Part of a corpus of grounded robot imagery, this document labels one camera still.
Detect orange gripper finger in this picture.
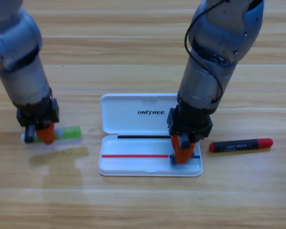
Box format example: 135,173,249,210
35,123,55,146
171,135,184,164
181,142,196,165

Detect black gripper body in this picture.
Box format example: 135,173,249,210
166,99,214,146
14,88,60,144

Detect green and white pen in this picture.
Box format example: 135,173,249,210
20,126,82,145

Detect red and black marker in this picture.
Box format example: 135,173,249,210
209,137,274,153

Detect white Unitree pencil case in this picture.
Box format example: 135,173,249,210
98,93,203,177

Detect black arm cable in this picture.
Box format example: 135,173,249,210
184,0,229,105

